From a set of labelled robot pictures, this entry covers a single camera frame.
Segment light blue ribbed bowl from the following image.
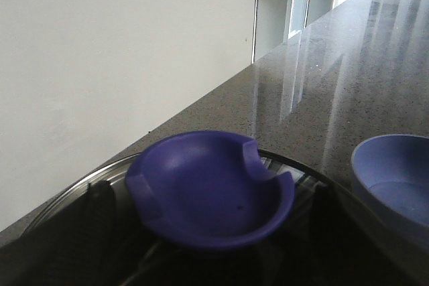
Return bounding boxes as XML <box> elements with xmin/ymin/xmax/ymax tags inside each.
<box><xmin>351</xmin><ymin>134</ymin><xmax>428</xmax><ymax>251</ymax></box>

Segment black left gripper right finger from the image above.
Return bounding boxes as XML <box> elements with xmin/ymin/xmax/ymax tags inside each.
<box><xmin>311</xmin><ymin>185</ymin><xmax>339</xmax><ymax>219</ymax></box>

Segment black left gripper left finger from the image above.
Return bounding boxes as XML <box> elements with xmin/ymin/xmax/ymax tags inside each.
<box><xmin>85</xmin><ymin>180</ymin><xmax>116</xmax><ymax>219</ymax></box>

